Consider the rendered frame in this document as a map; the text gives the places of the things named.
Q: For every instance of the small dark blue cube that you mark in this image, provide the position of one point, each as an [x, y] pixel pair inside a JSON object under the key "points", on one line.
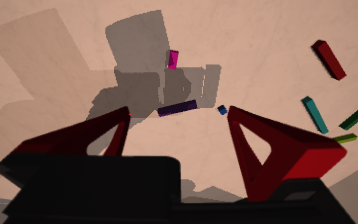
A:
{"points": [[222, 110]]}

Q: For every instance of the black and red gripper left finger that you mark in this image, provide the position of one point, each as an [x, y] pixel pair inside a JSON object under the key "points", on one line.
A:
{"points": [[74, 139]]}

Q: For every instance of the lime green rod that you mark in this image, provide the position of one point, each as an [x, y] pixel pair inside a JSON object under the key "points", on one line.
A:
{"points": [[345, 138]]}

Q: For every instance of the turquoise rod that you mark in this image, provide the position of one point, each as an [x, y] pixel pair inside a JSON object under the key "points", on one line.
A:
{"points": [[315, 115]]}

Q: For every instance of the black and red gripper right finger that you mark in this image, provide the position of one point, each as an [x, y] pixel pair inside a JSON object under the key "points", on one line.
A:
{"points": [[295, 153]]}

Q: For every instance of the small magenta block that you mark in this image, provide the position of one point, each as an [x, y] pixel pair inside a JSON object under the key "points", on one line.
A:
{"points": [[173, 59]]}

